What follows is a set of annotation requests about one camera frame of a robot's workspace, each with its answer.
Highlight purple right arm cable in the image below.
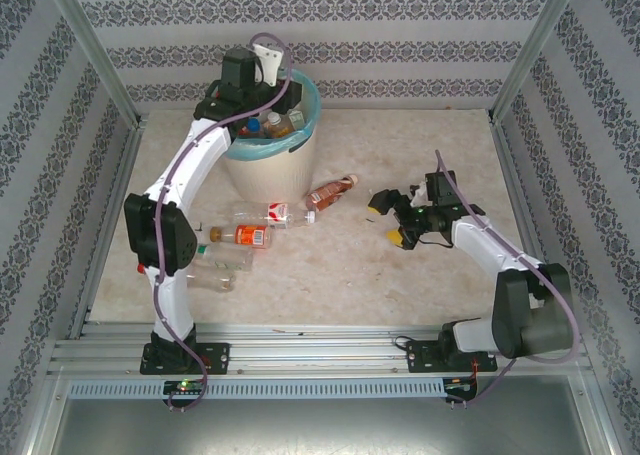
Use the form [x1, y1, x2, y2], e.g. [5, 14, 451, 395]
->
[434, 149, 581, 411]

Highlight circuit board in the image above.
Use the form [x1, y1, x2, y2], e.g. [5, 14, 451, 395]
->
[163, 379, 207, 395]
[443, 377, 479, 394]

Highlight cream ribbed waste bin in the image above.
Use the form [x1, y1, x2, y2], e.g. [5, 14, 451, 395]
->
[223, 129, 319, 204]

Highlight right circuit board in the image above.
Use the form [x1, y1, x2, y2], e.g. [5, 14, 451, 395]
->
[443, 377, 479, 394]

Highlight aluminium side rail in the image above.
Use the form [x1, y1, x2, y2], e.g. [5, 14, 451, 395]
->
[69, 119, 146, 339]
[489, 119, 566, 301]

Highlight white slotted cable duct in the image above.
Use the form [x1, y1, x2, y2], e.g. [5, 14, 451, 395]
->
[67, 378, 446, 400]

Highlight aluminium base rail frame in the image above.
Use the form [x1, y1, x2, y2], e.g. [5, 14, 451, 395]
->
[47, 322, 591, 376]

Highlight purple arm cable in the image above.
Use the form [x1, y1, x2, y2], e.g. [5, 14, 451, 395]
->
[152, 32, 294, 414]
[434, 149, 581, 411]

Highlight clear bottle green label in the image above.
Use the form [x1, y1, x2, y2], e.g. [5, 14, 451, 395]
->
[194, 243, 255, 272]

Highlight orange label bottle brown cap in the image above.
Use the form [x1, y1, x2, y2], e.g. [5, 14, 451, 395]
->
[208, 223, 275, 250]

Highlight teal plastic bin liner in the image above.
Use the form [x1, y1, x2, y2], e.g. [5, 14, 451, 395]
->
[222, 69, 322, 164]

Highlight clear bottle red white label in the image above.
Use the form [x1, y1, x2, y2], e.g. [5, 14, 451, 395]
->
[232, 200, 319, 230]

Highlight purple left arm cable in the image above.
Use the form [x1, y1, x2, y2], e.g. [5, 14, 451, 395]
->
[152, 32, 294, 414]

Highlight left circuit board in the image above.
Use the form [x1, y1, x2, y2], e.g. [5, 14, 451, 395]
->
[163, 379, 207, 395]

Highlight brown drink bottle beige cap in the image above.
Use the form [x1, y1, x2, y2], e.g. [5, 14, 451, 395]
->
[304, 173, 360, 212]

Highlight aluminium corner post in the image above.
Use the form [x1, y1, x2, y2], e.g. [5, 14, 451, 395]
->
[42, 0, 146, 131]
[489, 0, 586, 121]

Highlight clear bottle red cap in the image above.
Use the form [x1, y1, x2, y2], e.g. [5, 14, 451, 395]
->
[136, 262, 237, 294]

